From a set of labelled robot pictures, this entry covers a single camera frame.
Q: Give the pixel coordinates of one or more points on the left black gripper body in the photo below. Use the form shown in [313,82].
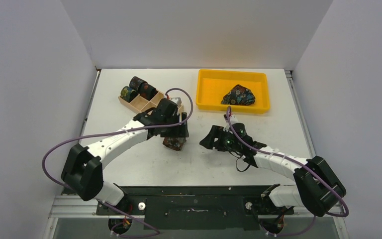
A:
[176,131]

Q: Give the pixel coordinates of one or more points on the dark floral folded tie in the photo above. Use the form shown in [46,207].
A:
[240,96]

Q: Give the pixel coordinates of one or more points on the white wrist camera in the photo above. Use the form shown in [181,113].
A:
[177,101]
[231,119]

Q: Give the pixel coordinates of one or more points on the wooden compartment tray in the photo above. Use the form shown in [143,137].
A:
[140,104]

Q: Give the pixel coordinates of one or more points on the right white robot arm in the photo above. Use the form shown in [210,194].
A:
[317,187]

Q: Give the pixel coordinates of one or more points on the yellow plastic bin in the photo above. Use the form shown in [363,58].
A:
[212,85]

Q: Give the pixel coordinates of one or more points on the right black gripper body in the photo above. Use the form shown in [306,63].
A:
[218,140]

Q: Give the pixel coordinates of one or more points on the red patterned rolled tie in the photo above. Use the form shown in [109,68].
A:
[147,91]

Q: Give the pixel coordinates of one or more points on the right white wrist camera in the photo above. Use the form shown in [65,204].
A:
[231,119]

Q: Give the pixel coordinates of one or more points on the dark rolled tie rear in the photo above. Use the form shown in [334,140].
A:
[136,83]

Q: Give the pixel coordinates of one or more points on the yellow floral rolled tie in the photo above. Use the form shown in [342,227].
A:
[128,94]

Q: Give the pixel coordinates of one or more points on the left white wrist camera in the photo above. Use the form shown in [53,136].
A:
[177,101]

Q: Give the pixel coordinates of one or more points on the aluminium frame rail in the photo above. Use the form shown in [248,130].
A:
[68,206]

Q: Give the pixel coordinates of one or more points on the orange grey floral tie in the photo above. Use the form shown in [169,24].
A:
[174,143]

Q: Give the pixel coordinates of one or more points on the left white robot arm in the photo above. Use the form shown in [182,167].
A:
[84,166]

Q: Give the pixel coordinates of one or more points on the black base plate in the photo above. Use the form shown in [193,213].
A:
[204,207]

